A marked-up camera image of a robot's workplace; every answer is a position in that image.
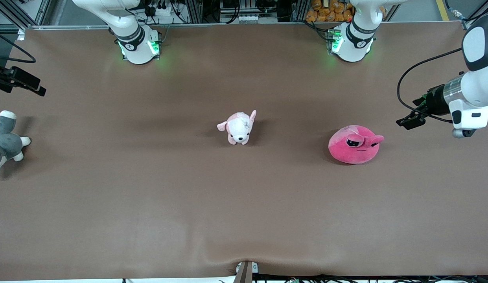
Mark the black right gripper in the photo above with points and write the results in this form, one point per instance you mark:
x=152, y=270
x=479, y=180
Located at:
x=4, y=79

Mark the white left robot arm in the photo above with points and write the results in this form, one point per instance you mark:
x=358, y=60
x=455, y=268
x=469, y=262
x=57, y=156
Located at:
x=354, y=47

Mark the pale pink dog plush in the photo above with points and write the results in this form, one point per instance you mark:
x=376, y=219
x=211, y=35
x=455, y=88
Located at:
x=239, y=129

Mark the aluminium corner post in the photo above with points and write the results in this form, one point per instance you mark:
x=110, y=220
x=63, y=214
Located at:
x=481, y=11

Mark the round pink plush toy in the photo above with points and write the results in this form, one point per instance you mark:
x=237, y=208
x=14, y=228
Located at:
x=354, y=151

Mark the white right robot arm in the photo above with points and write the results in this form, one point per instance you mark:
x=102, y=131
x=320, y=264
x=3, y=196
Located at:
x=137, y=51

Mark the aluminium table edge rail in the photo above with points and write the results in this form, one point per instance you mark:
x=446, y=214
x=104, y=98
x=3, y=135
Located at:
x=247, y=24

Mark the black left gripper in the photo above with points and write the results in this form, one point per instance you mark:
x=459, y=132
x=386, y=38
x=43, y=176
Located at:
x=435, y=101

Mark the small white corner bracket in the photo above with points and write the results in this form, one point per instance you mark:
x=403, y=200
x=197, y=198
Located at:
x=21, y=35

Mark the orange snack bag pile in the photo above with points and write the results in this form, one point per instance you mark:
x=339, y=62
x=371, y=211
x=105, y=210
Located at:
x=330, y=13

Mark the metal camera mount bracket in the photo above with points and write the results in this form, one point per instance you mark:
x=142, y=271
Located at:
x=245, y=273

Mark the grey white husky plush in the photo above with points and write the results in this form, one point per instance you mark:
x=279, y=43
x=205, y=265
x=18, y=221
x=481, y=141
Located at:
x=6, y=145

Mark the white power strip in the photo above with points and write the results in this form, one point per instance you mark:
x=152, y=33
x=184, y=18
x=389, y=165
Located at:
x=165, y=11

